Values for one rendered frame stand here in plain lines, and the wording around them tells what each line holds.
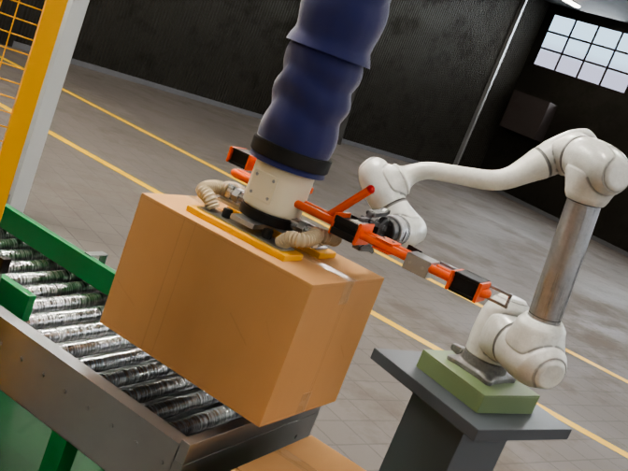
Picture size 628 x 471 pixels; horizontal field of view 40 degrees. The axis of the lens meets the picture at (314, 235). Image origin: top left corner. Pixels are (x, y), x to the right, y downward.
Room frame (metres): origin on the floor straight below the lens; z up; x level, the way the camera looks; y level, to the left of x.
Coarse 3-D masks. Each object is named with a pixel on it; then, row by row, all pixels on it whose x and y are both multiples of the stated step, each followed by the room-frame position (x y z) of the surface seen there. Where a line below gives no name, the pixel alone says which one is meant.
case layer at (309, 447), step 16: (288, 448) 2.26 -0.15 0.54; (304, 448) 2.30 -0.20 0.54; (320, 448) 2.34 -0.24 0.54; (256, 464) 2.10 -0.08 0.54; (272, 464) 2.13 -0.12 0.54; (288, 464) 2.16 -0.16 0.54; (304, 464) 2.20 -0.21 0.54; (320, 464) 2.23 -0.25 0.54; (336, 464) 2.27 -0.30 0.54; (352, 464) 2.31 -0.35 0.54
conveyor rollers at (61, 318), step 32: (32, 256) 2.98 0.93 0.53; (32, 288) 2.66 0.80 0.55; (64, 288) 2.78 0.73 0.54; (32, 320) 2.44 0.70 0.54; (64, 320) 2.55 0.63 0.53; (96, 320) 2.69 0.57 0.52; (96, 352) 2.45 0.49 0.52; (128, 352) 2.46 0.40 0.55; (128, 384) 2.33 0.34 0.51; (160, 384) 2.33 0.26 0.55; (192, 384) 2.45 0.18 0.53; (160, 416) 2.19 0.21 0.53; (192, 416) 2.21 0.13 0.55; (224, 416) 2.32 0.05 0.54
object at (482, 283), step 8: (456, 272) 2.06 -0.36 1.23; (464, 272) 2.09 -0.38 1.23; (448, 280) 2.06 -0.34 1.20; (456, 280) 2.06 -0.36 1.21; (464, 280) 2.05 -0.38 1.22; (472, 280) 2.04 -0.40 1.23; (480, 280) 2.06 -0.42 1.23; (448, 288) 2.06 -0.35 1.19; (456, 288) 2.06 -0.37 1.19; (464, 288) 2.05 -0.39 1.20; (472, 288) 2.04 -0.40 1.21; (480, 288) 2.02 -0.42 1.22; (488, 288) 2.08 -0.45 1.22; (464, 296) 2.04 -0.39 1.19; (472, 296) 2.04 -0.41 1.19
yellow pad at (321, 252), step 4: (232, 208) 2.45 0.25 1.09; (236, 212) 2.44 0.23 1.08; (240, 212) 2.44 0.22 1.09; (276, 232) 2.38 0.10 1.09; (276, 236) 2.38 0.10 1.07; (300, 248) 2.34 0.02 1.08; (304, 248) 2.33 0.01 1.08; (308, 248) 2.33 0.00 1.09; (320, 248) 2.35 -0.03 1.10; (324, 248) 2.38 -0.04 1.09; (308, 252) 2.33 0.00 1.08; (312, 252) 2.32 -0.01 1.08; (316, 252) 2.32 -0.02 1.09; (320, 252) 2.32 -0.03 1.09; (324, 252) 2.34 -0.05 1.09; (328, 252) 2.36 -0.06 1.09; (332, 252) 2.38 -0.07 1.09; (316, 256) 2.32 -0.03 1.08; (320, 256) 2.31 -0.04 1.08; (324, 256) 2.34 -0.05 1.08; (328, 256) 2.36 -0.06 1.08; (332, 256) 2.38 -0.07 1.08
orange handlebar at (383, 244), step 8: (240, 176) 2.37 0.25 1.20; (248, 176) 2.37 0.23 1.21; (304, 208) 2.27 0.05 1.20; (312, 208) 2.26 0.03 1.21; (320, 208) 2.30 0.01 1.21; (320, 216) 2.25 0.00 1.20; (328, 216) 2.24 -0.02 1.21; (368, 232) 2.23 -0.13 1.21; (368, 240) 2.18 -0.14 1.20; (376, 240) 2.17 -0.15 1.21; (384, 240) 2.16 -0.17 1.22; (392, 240) 2.20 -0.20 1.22; (376, 248) 2.17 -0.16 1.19; (384, 248) 2.16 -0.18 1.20; (392, 248) 2.15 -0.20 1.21; (400, 248) 2.18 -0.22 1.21; (400, 256) 2.13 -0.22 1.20; (432, 264) 2.10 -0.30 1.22; (432, 272) 2.09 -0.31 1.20; (440, 272) 2.08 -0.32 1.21; (448, 272) 2.09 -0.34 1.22; (480, 296) 2.04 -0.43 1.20; (488, 296) 2.05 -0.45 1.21
